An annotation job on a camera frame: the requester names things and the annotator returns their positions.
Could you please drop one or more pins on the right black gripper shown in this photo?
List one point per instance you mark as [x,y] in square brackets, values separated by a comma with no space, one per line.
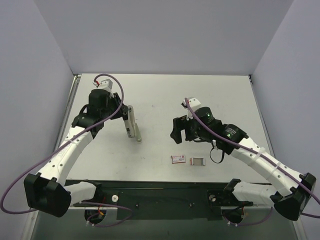
[185,127]

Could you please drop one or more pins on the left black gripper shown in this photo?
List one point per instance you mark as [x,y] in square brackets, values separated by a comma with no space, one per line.
[122,110]

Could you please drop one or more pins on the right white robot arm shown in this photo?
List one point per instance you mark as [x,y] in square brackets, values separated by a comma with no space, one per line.
[289,190]

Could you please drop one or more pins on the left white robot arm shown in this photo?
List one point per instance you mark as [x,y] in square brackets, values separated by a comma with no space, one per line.
[83,130]

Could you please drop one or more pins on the olive green stapler cover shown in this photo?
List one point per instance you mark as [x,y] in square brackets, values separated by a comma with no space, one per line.
[138,136]

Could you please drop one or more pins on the red white staple box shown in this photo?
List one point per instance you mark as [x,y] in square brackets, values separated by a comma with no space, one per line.
[178,159]

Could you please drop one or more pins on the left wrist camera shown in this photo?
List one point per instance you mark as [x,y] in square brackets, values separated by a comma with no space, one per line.
[105,84]

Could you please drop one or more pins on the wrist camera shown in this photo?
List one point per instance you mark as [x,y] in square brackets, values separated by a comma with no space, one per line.
[193,103]
[105,84]

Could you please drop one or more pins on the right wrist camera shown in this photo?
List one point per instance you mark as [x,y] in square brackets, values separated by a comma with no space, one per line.
[193,103]

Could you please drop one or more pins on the aluminium frame rail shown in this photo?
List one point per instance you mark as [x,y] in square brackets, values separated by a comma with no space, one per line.
[57,199]

